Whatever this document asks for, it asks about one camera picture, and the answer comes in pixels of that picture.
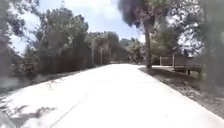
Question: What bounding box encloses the pale concrete path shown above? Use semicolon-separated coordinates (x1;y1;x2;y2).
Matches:
0;63;224;128

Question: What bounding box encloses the tall dark tree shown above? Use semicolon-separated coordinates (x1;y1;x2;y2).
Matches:
116;0;175;70

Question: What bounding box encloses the row of trees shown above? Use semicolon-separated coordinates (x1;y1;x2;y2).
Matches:
0;0;135;82

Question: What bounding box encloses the wooden fence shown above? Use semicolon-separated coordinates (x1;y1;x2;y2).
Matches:
158;53;204;76

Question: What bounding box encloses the bare dirt verge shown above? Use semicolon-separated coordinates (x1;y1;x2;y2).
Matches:
137;65;224;120

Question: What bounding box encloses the shaded dirt verge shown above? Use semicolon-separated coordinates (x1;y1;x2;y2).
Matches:
0;68;102;101

